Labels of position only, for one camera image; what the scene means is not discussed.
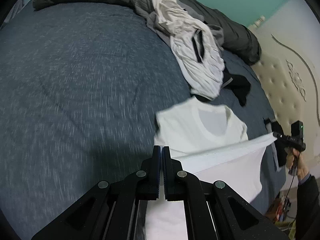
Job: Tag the white shirt with black collar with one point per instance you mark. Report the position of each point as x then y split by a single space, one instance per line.
200 62

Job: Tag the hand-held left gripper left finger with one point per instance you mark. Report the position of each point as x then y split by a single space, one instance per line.
158 177

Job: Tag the person's right hand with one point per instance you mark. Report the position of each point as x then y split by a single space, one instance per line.
301 165

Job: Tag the grey garment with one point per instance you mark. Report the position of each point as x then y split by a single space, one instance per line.
142 5

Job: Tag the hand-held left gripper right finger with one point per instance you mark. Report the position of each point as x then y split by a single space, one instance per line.
165 180

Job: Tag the folded black and white garment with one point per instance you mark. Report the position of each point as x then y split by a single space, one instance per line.
280 160

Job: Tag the white long-sleeve shirt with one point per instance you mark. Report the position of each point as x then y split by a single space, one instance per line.
187 130

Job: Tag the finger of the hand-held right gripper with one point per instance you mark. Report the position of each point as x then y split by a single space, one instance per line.
279 135

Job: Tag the pile of colourful clutter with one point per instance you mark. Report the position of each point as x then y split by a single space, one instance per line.
280 207

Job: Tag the cream tufted headboard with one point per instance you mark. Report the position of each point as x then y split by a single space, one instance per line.
282 85

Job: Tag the person's right forearm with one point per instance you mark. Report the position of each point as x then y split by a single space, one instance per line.
308 205

